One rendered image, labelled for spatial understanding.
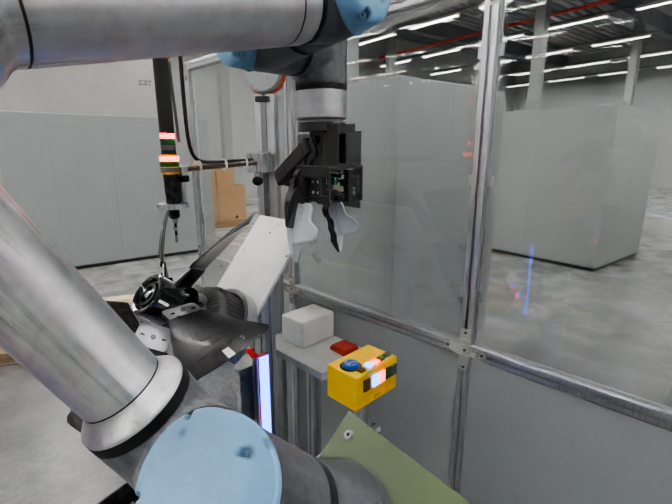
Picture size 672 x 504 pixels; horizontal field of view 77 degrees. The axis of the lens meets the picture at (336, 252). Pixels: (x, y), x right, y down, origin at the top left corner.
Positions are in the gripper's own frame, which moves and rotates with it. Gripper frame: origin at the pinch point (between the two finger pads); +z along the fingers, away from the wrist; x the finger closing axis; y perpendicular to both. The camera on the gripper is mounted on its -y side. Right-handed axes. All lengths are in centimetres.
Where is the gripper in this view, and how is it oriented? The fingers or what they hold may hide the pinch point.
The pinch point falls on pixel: (315, 250)
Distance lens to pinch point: 68.8
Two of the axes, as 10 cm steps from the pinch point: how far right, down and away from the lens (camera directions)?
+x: 7.1, -1.8, 6.8
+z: 0.1, 9.7, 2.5
